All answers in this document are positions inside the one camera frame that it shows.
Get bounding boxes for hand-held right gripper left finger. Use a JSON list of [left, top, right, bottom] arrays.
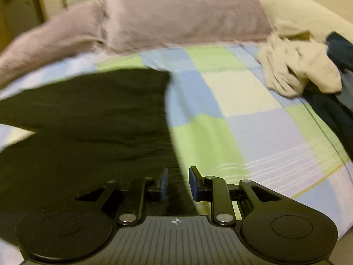
[[74, 167, 169, 226]]

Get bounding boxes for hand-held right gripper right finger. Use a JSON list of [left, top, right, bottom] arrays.
[[188, 166, 282, 226]]

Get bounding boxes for black pants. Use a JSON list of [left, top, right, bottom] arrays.
[[0, 68, 199, 246]]

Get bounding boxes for checkered bed sheet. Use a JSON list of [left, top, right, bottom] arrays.
[[0, 43, 353, 265]]

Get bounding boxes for dark navy garment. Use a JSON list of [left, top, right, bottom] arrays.
[[303, 31, 353, 164]]

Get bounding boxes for beige garment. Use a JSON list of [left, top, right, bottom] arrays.
[[256, 31, 344, 99]]

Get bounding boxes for purple pillow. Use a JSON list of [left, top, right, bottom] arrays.
[[0, 4, 109, 87], [101, 0, 273, 53]]

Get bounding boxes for grey-blue garment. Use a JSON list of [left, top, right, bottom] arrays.
[[334, 69, 353, 109]]

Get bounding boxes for cream panelled headboard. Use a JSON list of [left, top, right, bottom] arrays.
[[0, 0, 133, 38]]

